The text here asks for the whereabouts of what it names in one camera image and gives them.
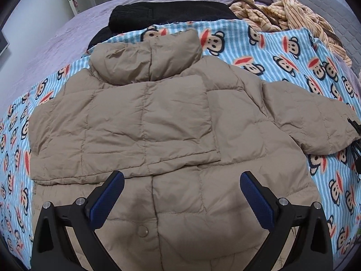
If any dark monitor screen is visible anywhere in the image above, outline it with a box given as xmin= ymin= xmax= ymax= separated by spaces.
xmin=0 ymin=30 xmax=10 ymax=56

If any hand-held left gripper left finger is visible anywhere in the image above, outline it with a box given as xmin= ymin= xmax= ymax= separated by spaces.
xmin=30 ymin=171 xmax=125 ymax=271

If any grey padded headboard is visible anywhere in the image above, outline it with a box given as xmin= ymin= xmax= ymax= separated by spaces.
xmin=282 ymin=0 xmax=361 ymax=63

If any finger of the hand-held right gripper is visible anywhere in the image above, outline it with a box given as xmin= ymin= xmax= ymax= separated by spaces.
xmin=350 ymin=143 xmax=361 ymax=173
xmin=348 ymin=118 xmax=361 ymax=136

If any black knitted garment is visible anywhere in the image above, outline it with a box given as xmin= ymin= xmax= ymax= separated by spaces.
xmin=87 ymin=1 xmax=240 ymax=50

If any tan puffer jacket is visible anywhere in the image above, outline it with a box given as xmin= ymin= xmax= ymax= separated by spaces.
xmin=28 ymin=29 xmax=361 ymax=271

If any monkey print striped blanket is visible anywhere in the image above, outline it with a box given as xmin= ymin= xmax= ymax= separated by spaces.
xmin=0 ymin=19 xmax=361 ymax=263

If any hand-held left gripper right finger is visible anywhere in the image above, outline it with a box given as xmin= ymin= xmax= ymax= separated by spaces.
xmin=239 ymin=171 xmax=334 ymax=271

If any purple bed sheet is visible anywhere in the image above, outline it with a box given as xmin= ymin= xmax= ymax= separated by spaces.
xmin=0 ymin=0 xmax=361 ymax=119

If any yellow striped fleece garment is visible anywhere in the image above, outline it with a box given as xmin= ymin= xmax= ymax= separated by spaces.
xmin=228 ymin=0 xmax=353 ymax=68

